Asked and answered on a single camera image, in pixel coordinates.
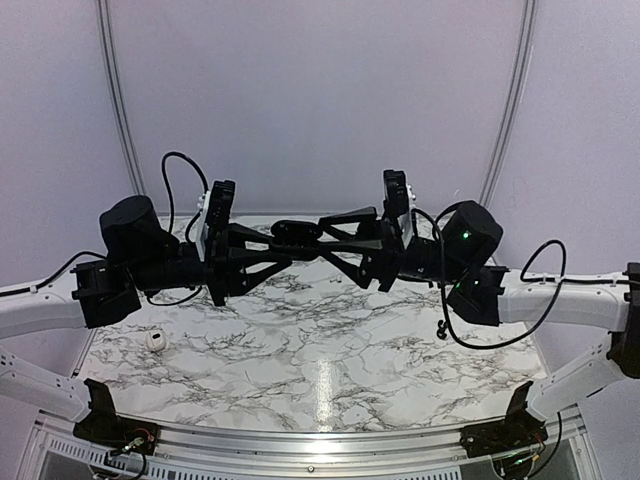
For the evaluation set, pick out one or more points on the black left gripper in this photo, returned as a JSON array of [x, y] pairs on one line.
[[245, 283]]

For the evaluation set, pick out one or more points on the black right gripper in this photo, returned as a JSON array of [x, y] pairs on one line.
[[369, 214]]

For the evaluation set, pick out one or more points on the black earbud charging case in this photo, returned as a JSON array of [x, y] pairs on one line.
[[298, 239]]

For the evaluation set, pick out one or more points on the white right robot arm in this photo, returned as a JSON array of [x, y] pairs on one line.
[[480, 294]]

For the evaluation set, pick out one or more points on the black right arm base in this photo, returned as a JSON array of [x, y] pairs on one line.
[[517, 429]]

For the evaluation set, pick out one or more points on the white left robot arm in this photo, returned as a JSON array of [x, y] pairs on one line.
[[104, 291]]

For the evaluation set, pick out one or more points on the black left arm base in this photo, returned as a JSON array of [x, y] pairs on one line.
[[104, 426]]

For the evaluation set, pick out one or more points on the white earbud charging case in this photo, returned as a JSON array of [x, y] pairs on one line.
[[155, 341]]

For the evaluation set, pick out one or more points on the aluminium front rail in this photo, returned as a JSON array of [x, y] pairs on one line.
[[193, 452]]

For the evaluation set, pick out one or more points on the left aluminium wall post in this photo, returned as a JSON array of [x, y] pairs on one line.
[[117, 97]]

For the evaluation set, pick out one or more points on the aluminium wall post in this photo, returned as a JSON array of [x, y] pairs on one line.
[[117, 97], [516, 87]]

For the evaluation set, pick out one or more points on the right aluminium wall post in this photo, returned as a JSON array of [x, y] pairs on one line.
[[516, 87]]

